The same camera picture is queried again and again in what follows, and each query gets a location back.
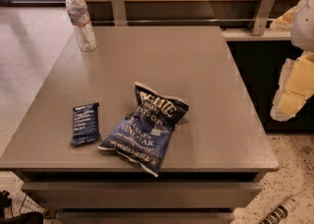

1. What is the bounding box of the grey drawer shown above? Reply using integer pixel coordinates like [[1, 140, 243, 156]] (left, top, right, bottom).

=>
[[57, 212, 234, 224], [22, 182, 260, 209]]

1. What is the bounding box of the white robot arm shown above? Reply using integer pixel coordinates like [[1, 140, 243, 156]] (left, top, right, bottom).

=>
[[270, 0, 314, 122]]

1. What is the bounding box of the horizontal metal rail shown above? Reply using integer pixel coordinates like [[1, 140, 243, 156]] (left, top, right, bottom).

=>
[[91, 19, 276, 27]]

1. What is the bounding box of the right metal bracket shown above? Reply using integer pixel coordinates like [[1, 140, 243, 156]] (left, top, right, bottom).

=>
[[250, 0, 275, 36]]

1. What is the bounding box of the white power strip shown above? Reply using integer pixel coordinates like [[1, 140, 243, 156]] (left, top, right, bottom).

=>
[[259, 184, 314, 224]]

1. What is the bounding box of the clear plastic water bottle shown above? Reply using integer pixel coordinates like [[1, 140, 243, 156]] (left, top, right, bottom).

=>
[[66, 0, 97, 52]]

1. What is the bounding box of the dark blue snack bar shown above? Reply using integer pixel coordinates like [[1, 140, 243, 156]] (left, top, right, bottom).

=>
[[71, 103, 101, 146]]

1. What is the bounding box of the wire basket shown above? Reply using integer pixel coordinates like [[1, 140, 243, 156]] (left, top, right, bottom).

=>
[[19, 195, 43, 214]]

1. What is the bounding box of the lower grey drawer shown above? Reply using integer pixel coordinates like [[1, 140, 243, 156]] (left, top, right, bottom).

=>
[[57, 212, 234, 224]]

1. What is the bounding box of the metal bracket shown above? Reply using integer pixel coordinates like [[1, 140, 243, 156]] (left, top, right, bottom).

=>
[[250, 0, 275, 36], [111, 0, 128, 27]]

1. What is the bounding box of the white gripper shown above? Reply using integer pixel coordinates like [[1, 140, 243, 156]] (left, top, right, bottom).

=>
[[270, 7, 314, 122]]

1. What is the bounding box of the blue kettle chip bag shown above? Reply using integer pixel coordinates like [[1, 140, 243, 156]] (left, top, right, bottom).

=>
[[98, 83, 188, 177]]

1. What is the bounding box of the black object bottom left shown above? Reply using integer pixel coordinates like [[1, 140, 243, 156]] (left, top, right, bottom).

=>
[[0, 190, 45, 224]]

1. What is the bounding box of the upper grey drawer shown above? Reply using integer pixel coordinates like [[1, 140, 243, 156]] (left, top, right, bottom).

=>
[[22, 182, 260, 209]]

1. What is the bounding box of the left metal bracket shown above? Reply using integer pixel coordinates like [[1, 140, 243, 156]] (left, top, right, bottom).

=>
[[111, 0, 128, 27]]

